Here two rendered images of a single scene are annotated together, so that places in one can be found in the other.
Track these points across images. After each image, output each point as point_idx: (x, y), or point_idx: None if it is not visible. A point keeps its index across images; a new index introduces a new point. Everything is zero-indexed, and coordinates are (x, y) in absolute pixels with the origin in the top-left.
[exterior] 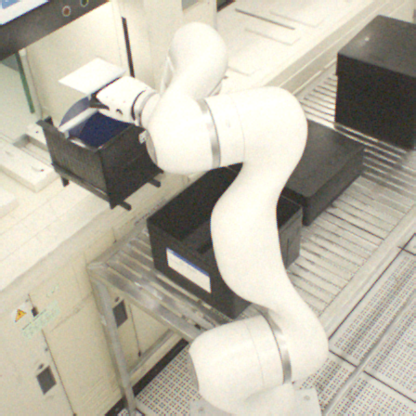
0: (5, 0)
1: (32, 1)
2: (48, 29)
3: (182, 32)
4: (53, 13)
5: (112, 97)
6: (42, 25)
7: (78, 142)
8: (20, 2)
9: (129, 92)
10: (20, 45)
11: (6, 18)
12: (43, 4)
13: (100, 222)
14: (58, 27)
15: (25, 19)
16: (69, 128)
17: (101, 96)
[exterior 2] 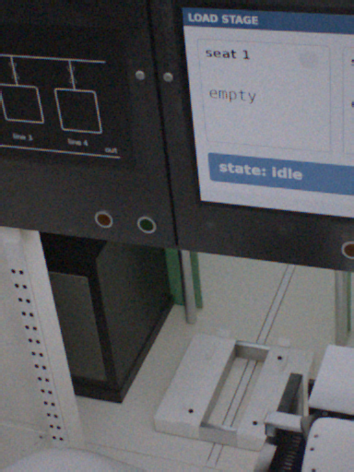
0: (218, 169)
1: (278, 197)
2: (301, 257)
3: (17, 462)
4: (320, 238)
5: (316, 446)
6: (289, 244)
7: (263, 457)
8: (251, 186)
9: (346, 464)
10: (233, 249)
11: (213, 195)
12: (300, 213)
13: None
14: (324, 265)
15: (253, 218)
16: (277, 425)
17: (315, 426)
